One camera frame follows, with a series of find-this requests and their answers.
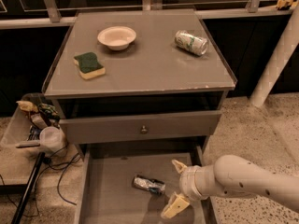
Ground green and white soda can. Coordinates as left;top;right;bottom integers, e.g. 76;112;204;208
175;30;208;56

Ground green and yellow sponge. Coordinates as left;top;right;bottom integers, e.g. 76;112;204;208
74;52;106;80

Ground colourful snack bags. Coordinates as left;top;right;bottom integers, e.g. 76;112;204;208
17;101;60;130

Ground clear plastic storage bin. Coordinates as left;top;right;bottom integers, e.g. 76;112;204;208
1;93;67;157

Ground black floor cable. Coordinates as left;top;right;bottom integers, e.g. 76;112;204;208
0;140;82;217

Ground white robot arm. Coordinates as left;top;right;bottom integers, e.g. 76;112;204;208
161;155;299;219

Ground white paper bowl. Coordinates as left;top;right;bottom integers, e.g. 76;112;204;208
97;26;136;51

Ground yellow object on railing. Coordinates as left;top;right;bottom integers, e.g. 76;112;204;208
276;0;298;10

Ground clear plastic cup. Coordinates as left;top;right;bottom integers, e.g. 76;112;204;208
39;126;65;152

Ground grey top drawer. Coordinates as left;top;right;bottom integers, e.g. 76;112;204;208
60;110;221;144

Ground silver blue redbull can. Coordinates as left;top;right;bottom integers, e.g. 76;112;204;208
132;175;165;195

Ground metal window railing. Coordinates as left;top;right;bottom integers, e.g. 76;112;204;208
0;0;295;29

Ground open grey middle drawer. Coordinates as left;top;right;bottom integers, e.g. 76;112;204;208
74;147;218;224

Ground grey drawer cabinet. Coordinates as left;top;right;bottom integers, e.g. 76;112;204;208
41;8;238;224

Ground round brass drawer knob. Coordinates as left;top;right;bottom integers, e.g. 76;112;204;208
140;125;149;134

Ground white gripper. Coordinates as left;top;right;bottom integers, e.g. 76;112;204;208
161;160;216;219

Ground white diagonal pole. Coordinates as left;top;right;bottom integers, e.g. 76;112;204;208
249;6;299;107

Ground black metal stand leg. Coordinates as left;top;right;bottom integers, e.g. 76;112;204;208
11;152;45;224

